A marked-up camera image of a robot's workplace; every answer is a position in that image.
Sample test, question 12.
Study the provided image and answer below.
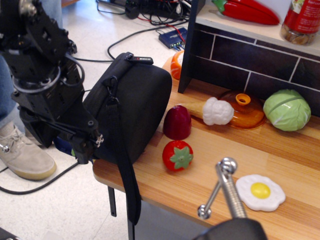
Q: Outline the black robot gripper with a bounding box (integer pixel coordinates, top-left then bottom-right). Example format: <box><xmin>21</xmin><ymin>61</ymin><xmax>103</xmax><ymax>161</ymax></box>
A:
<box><xmin>10</xmin><ymin>57</ymin><xmax>103</xmax><ymax>165</ymax></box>

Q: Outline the black zipper bag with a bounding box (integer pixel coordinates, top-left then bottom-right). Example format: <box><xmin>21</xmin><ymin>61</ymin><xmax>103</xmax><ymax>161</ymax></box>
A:
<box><xmin>83</xmin><ymin>52</ymin><xmax>172</xmax><ymax>164</ymax></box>

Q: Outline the blue clamp with black grip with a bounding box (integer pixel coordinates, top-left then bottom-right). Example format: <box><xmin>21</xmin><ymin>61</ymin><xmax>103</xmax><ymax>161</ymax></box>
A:
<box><xmin>53</xmin><ymin>137</ymin><xmax>94</xmax><ymax>164</ymax></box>

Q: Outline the beige sneaker near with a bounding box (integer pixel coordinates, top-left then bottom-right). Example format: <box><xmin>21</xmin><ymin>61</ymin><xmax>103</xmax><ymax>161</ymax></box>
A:
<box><xmin>0</xmin><ymin>122</ymin><xmax>57</xmax><ymax>181</ymax></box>

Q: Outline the blue jeans left leg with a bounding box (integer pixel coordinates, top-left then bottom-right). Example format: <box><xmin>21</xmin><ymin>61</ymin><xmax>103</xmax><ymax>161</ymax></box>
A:
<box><xmin>0</xmin><ymin>56</ymin><xmax>18</xmax><ymax>127</ymax></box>

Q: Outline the black table leg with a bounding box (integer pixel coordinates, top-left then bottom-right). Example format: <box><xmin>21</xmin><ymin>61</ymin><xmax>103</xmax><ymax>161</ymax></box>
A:
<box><xmin>107</xmin><ymin>186</ymin><xmax>117</xmax><ymax>217</ymax></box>

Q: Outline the dark red toy onion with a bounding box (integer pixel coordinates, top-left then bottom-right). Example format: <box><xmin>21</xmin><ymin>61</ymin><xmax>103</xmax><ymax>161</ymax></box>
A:
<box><xmin>163</xmin><ymin>105</ymin><xmax>192</xmax><ymax>140</ymax></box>

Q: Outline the red toy strawberry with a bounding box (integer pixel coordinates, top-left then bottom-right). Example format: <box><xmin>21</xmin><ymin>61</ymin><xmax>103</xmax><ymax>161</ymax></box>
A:
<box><xmin>162</xmin><ymin>140</ymin><xmax>194</xmax><ymax>172</ymax></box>

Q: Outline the orange toy salmon sushi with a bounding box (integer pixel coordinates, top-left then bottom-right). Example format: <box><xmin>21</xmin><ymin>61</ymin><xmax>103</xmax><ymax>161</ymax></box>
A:
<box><xmin>162</xmin><ymin>50</ymin><xmax>185</xmax><ymax>80</ymax></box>

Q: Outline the toy ice cream cone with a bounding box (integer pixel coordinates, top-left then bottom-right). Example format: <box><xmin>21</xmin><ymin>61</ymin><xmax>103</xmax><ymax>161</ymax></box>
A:
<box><xmin>178</xmin><ymin>97</ymin><xmax>235</xmax><ymax>126</ymax></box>

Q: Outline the dark tiled toy shelf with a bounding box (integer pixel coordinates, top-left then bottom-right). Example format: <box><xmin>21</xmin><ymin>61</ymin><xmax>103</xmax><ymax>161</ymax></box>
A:
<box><xmin>178</xmin><ymin>0</ymin><xmax>320</xmax><ymax>116</ymax></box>

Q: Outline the orange glass pot lid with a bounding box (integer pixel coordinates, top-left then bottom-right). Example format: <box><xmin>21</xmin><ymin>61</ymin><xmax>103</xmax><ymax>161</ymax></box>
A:
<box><xmin>218</xmin><ymin>90</ymin><xmax>267</xmax><ymax>130</ymax></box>

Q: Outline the black clamp body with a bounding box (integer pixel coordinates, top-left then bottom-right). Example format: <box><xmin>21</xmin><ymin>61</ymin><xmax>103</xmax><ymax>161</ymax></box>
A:
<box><xmin>194</xmin><ymin>218</ymin><xmax>268</xmax><ymax>240</ymax></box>

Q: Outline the toy fried egg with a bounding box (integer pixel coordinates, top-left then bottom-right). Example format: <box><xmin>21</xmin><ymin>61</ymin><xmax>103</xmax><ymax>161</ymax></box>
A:
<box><xmin>235</xmin><ymin>174</ymin><xmax>286</xmax><ymax>212</ymax></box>

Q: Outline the red toy chili pepper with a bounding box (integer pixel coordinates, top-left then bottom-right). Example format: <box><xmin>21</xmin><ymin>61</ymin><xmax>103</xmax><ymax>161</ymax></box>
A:
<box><xmin>211</xmin><ymin>0</ymin><xmax>280</xmax><ymax>25</ymax></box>

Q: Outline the green toy cabbage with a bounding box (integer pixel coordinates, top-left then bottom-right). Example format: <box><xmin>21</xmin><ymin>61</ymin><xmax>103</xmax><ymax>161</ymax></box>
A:
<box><xmin>263</xmin><ymin>89</ymin><xmax>311</xmax><ymax>132</ymax></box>

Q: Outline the red labelled plastic jar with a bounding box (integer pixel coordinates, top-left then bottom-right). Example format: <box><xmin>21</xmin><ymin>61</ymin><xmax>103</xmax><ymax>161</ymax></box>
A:
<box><xmin>280</xmin><ymin>0</ymin><xmax>320</xmax><ymax>46</ymax></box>

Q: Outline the black bag strap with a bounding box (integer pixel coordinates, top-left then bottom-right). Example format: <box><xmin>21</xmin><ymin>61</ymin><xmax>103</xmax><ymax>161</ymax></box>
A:
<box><xmin>106</xmin><ymin>99</ymin><xmax>142</xmax><ymax>226</ymax></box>

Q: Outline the blue network switch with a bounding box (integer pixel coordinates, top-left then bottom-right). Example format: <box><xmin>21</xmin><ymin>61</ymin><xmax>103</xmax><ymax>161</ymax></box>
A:
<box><xmin>158</xmin><ymin>27</ymin><xmax>188</xmax><ymax>49</ymax></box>

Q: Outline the tangled cables and electronics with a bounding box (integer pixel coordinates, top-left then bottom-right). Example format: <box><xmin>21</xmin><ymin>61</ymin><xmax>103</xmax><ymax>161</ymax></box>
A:
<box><xmin>95</xmin><ymin>0</ymin><xmax>192</xmax><ymax>26</ymax></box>

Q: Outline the metal clamp screw handle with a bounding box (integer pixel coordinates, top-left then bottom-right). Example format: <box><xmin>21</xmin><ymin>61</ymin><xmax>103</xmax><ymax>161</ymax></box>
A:
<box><xmin>197</xmin><ymin>157</ymin><xmax>247</xmax><ymax>220</ymax></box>

